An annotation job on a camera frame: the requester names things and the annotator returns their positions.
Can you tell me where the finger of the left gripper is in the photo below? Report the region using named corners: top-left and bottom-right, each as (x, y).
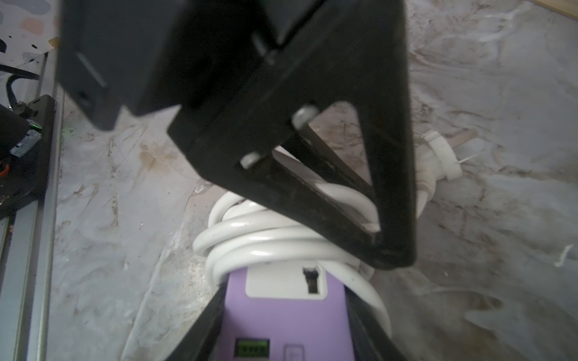
top-left (168, 51), bottom-right (384, 266)
top-left (279, 1), bottom-right (417, 270)

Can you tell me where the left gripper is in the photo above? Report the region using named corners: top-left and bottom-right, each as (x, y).
top-left (58, 1), bottom-right (319, 131)

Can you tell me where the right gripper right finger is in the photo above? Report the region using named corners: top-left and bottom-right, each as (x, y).
top-left (346, 288), bottom-right (406, 361)

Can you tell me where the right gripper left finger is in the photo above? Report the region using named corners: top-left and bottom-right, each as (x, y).
top-left (166, 285), bottom-right (226, 361)

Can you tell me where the purple power strip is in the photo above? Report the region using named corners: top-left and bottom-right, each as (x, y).
top-left (215, 262), bottom-right (355, 360)

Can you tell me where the white power cord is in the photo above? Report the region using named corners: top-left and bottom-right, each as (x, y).
top-left (193, 128), bottom-right (480, 339)

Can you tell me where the wooden chessboard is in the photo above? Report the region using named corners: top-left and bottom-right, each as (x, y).
top-left (531, 0), bottom-right (578, 20)

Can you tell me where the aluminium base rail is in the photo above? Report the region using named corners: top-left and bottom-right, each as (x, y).
top-left (1, 50), bottom-right (64, 360)

